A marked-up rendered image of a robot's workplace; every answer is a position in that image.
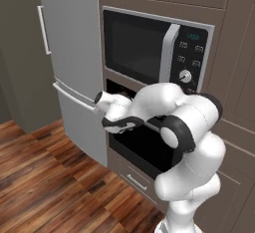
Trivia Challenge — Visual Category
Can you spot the silver microwave knob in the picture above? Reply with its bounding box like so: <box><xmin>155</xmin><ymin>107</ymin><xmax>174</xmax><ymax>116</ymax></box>
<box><xmin>178</xmin><ymin>69</ymin><xmax>193</xmax><ymax>84</ymax></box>

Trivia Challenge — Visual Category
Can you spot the white fridge drawer handle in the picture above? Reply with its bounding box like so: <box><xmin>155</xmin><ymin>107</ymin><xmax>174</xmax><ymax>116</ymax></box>
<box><xmin>52</xmin><ymin>82</ymin><xmax>100</xmax><ymax>114</ymax></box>

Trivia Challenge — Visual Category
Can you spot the silver microwave door handle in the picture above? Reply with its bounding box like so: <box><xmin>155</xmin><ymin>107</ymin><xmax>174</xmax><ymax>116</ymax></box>
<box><xmin>158</xmin><ymin>23</ymin><xmax>181</xmax><ymax>85</ymax></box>

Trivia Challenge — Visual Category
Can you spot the long white fridge handle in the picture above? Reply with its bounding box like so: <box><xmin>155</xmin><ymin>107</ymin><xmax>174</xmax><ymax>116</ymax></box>
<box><xmin>37</xmin><ymin>5</ymin><xmax>52</xmax><ymax>57</ymax></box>

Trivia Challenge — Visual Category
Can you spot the black built-in oven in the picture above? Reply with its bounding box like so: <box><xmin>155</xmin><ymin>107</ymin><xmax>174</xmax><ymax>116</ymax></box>
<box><xmin>105</xmin><ymin>77</ymin><xmax>187</xmax><ymax>181</ymax></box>

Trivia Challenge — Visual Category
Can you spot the silver drawer handle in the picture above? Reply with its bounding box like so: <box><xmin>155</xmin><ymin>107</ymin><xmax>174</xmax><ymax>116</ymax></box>
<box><xmin>126</xmin><ymin>173</ymin><xmax>148</xmax><ymax>192</ymax></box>

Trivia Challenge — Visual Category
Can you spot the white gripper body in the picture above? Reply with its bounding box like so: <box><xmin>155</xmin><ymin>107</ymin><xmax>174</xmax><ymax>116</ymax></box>
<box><xmin>104</xmin><ymin>123</ymin><xmax>131</xmax><ymax>135</ymax></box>

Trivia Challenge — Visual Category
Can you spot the black and silver microwave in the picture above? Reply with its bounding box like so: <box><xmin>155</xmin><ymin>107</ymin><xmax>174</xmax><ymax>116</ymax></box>
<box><xmin>101</xmin><ymin>5</ymin><xmax>215</xmax><ymax>96</ymax></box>

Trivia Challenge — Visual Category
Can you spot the black microwave door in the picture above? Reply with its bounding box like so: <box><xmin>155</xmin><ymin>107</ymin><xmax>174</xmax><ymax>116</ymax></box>
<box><xmin>103</xmin><ymin>9</ymin><xmax>181</xmax><ymax>86</ymax></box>

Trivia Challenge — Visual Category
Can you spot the beige cupboard unit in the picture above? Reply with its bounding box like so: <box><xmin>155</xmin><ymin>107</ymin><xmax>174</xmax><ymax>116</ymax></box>
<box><xmin>97</xmin><ymin>0</ymin><xmax>255</xmax><ymax>233</ymax></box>

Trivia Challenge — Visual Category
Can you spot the grey fridge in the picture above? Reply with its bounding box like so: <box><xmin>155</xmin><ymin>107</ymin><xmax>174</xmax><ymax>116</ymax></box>
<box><xmin>36</xmin><ymin>0</ymin><xmax>110</xmax><ymax>167</ymax></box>

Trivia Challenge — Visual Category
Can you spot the black oven door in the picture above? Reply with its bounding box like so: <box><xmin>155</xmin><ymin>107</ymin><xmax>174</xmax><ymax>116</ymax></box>
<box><xmin>108</xmin><ymin>122</ymin><xmax>185</xmax><ymax>181</ymax></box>

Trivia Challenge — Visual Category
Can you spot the beige drawer front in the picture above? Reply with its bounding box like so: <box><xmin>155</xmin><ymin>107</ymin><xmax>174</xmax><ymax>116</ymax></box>
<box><xmin>108</xmin><ymin>148</ymin><xmax>168</xmax><ymax>211</ymax></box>

